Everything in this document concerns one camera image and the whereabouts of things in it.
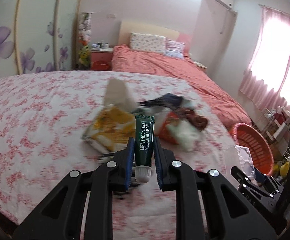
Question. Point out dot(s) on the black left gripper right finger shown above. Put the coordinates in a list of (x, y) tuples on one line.
[(208, 206)]

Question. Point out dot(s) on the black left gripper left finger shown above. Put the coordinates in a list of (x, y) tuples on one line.
[(80, 205)]

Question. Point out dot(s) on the clear plastic blister tray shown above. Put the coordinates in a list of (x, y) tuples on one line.
[(239, 156)]

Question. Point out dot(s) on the green Mentholatum lip gel tube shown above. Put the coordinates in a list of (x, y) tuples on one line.
[(143, 149)]

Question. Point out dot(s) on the white tissue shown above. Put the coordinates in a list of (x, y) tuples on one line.
[(118, 94)]

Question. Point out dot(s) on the red plastic laundry basket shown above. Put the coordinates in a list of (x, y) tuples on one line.
[(247, 136)]

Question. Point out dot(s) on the white fluffy cloth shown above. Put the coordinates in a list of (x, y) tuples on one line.
[(187, 136)]

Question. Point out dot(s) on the dark red patterned cloth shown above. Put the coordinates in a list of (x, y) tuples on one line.
[(198, 121)]

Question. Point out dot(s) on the yellow snack bag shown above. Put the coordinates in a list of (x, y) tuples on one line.
[(110, 130)]

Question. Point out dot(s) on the floral pink white bedsheet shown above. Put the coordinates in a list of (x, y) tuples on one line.
[(43, 117)]

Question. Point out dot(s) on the pink window curtain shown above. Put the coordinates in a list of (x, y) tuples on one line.
[(266, 81)]

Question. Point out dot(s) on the navy grey folded sock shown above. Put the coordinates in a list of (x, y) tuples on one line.
[(168, 100)]

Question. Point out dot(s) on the right bedside table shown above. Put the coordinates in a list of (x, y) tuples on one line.
[(200, 66)]

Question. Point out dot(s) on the red bucket under nightstand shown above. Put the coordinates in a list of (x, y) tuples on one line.
[(100, 65)]

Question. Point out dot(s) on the salmon pink duvet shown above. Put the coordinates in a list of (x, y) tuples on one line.
[(228, 110)]

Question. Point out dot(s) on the pink bedside table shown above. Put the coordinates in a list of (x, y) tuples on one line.
[(102, 54)]

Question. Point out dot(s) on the striped pink pillow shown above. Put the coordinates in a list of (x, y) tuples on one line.
[(175, 49)]

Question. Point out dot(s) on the floral white pillow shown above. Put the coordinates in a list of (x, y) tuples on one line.
[(147, 43)]

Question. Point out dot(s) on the beige wooden headboard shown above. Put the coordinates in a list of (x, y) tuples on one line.
[(128, 27)]

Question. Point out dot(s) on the wardrobe with purple flowers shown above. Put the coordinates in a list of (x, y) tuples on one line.
[(37, 36)]

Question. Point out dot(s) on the white wire rack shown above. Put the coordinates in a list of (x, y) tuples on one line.
[(273, 123)]

